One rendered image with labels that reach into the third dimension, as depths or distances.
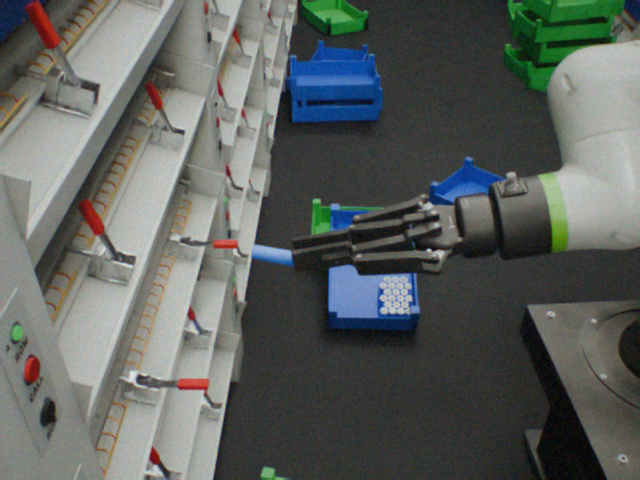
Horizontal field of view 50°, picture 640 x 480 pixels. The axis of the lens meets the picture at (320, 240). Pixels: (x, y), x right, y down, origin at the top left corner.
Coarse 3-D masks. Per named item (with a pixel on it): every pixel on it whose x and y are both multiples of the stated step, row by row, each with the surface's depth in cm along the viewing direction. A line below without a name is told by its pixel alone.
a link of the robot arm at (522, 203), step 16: (512, 176) 75; (496, 192) 76; (512, 192) 76; (528, 192) 75; (544, 192) 75; (496, 208) 76; (512, 208) 75; (528, 208) 75; (544, 208) 74; (496, 224) 76; (512, 224) 75; (528, 224) 75; (544, 224) 74; (496, 240) 77; (512, 240) 75; (528, 240) 75; (544, 240) 75; (512, 256) 77; (528, 256) 78
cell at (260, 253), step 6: (252, 246) 82; (258, 246) 82; (252, 252) 82; (258, 252) 82; (264, 252) 82; (270, 252) 82; (276, 252) 82; (282, 252) 82; (288, 252) 83; (252, 258) 82; (258, 258) 82; (264, 258) 82; (270, 258) 82; (276, 258) 82; (282, 258) 82; (288, 258) 82; (282, 264) 83; (288, 264) 83
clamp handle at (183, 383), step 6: (180, 378) 80; (186, 378) 79; (192, 378) 79; (198, 378) 79; (204, 378) 79; (150, 384) 79; (156, 384) 79; (162, 384) 79; (168, 384) 79; (174, 384) 79; (180, 384) 79; (186, 384) 79; (192, 384) 79; (198, 384) 79; (204, 384) 79
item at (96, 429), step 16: (176, 192) 108; (176, 208) 105; (160, 240) 99; (160, 256) 96; (144, 288) 90; (144, 304) 89; (128, 320) 85; (128, 336) 83; (128, 352) 83; (144, 352) 84; (112, 368) 79; (112, 384) 77; (112, 400) 78; (128, 400) 78; (96, 416) 74; (96, 432) 72; (96, 448) 72; (112, 448) 73
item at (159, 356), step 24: (192, 168) 111; (192, 192) 114; (216, 192) 114; (192, 216) 109; (168, 264) 99; (192, 264) 100; (168, 288) 95; (192, 288) 97; (168, 312) 92; (144, 336) 87; (168, 336) 88; (144, 360) 84; (168, 360) 86; (120, 408) 78; (144, 408) 79; (120, 432) 76; (144, 432) 77; (120, 456) 74; (144, 456) 74
